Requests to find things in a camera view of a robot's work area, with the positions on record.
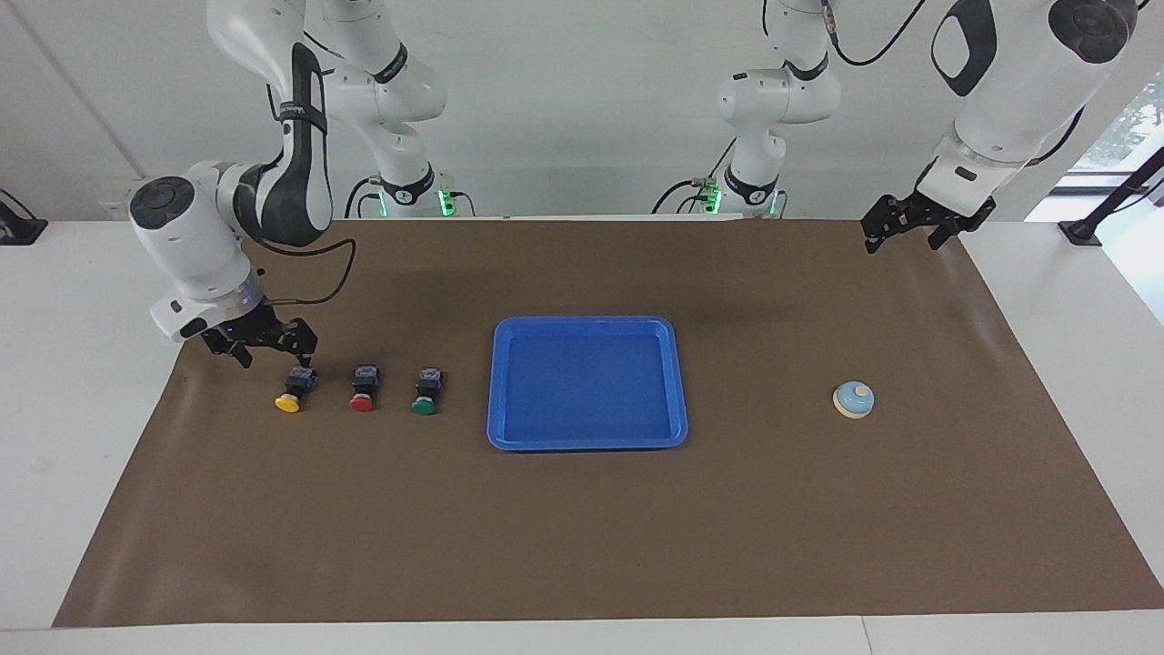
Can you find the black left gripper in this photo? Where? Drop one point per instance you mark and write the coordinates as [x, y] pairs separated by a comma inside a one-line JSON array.
[[918, 214]]

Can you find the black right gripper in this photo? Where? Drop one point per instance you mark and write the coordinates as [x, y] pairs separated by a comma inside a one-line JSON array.
[[264, 332]]

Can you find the yellow mushroom push button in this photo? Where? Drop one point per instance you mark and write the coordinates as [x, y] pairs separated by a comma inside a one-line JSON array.
[[289, 403]]

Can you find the red mushroom push button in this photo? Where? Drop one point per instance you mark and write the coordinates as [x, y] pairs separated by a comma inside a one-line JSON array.
[[363, 402]]

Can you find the green mushroom push button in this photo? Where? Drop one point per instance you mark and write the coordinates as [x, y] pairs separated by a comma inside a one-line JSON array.
[[424, 406]]

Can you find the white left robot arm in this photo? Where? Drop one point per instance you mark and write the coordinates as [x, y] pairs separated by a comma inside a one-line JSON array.
[[1009, 82]]

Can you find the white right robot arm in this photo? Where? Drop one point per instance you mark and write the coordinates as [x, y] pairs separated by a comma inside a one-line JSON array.
[[182, 236]]

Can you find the light blue desk bell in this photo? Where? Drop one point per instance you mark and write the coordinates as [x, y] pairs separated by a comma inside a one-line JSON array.
[[855, 397]]

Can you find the blue plastic tray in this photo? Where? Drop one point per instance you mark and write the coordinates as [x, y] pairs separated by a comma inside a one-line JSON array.
[[587, 391]]

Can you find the black angled stand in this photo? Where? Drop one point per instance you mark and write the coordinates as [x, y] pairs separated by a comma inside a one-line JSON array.
[[1082, 232]]

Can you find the window with greenery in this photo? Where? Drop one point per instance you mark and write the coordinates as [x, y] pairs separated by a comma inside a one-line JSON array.
[[1137, 127]]

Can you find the black table clamp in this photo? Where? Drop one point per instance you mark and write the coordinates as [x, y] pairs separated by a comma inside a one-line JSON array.
[[18, 232]]

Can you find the brown table mat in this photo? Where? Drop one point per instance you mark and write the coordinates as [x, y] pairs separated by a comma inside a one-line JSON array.
[[582, 546]]

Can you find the white wall socket box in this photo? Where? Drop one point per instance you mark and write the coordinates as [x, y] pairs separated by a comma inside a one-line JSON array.
[[114, 211]]

